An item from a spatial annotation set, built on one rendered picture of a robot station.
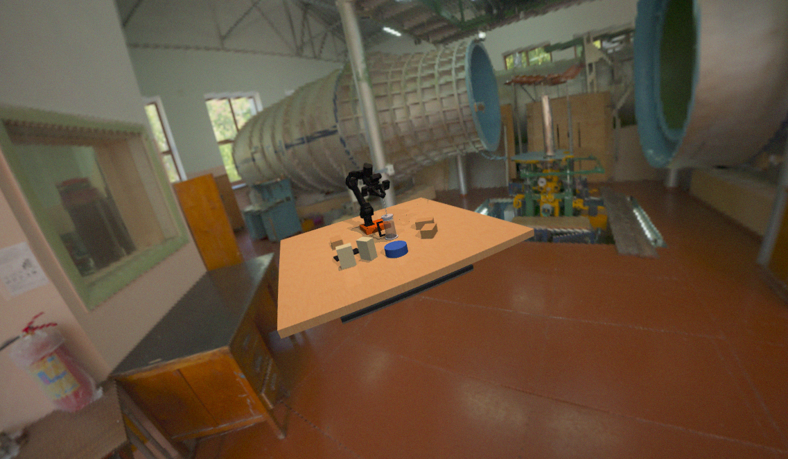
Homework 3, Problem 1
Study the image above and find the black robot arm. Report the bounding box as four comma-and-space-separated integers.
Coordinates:
346, 163, 382, 227

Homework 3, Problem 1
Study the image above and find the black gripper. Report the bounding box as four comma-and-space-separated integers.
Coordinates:
361, 180, 390, 197

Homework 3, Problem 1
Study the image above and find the dark grey flat bar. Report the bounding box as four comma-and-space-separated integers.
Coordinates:
340, 265, 473, 324

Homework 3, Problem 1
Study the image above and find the blue short cylinder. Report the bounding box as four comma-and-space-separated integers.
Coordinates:
384, 241, 408, 258

